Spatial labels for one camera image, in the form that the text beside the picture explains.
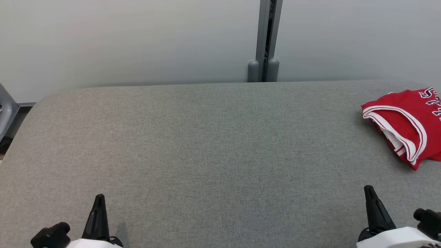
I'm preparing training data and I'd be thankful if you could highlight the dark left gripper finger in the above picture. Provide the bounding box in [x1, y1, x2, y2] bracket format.
[82, 194, 110, 240]

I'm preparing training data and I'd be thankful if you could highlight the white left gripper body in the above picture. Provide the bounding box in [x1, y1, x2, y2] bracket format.
[65, 238, 124, 248]

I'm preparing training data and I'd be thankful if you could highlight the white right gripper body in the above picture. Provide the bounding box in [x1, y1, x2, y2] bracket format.
[357, 227, 441, 248]

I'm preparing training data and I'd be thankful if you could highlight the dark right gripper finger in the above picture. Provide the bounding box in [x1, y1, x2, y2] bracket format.
[358, 185, 397, 240]

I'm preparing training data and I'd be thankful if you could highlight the red white striped garment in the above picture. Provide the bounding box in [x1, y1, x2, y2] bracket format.
[361, 88, 441, 171]

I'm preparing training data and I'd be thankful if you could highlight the grey table leg with caster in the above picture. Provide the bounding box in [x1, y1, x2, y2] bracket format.
[0, 83, 19, 142]

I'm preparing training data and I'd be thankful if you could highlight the grey partition post with foot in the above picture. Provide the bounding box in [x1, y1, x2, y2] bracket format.
[267, 0, 284, 82]
[247, 0, 271, 82]

